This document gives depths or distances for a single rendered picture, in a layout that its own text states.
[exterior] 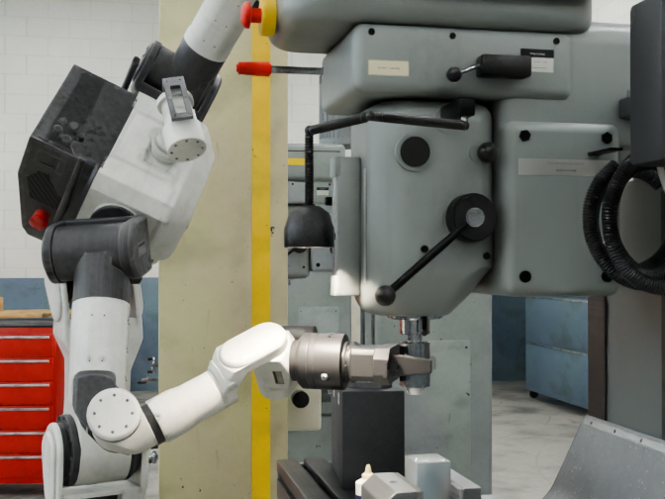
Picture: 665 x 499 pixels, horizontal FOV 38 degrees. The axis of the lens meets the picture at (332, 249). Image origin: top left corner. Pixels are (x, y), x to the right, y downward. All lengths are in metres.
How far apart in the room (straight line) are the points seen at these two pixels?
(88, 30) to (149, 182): 9.07
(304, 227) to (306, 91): 9.43
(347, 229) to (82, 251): 0.42
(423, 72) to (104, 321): 0.61
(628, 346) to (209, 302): 1.79
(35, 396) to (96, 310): 4.45
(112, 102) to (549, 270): 0.81
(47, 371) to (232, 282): 2.90
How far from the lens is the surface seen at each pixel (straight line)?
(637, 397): 1.65
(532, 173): 1.44
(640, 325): 1.63
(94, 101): 1.75
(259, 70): 1.57
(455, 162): 1.42
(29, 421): 6.00
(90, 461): 1.99
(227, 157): 3.19
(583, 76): 1.51
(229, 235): 3.17
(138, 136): 1.72
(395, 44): 1.40
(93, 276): 1.55
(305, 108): 10.74
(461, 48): 1.43
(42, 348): 5.93
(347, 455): 1.86
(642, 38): 1.31
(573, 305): 8.98
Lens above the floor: 1.40
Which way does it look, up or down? 1 degrees up
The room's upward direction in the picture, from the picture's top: straight up
